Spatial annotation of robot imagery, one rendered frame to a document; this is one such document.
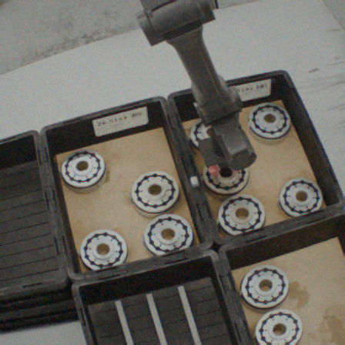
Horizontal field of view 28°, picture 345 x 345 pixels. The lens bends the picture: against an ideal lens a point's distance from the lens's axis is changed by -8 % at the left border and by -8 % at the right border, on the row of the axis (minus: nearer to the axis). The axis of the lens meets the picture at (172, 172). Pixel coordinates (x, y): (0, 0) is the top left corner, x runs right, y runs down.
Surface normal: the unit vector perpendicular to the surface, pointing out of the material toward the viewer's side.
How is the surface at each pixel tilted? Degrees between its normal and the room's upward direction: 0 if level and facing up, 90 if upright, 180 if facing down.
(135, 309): 0
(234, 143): 15
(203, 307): 0
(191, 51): 102
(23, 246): 0
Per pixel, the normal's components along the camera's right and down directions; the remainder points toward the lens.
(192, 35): 0.36, 0.87
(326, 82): -0.06, -0.55
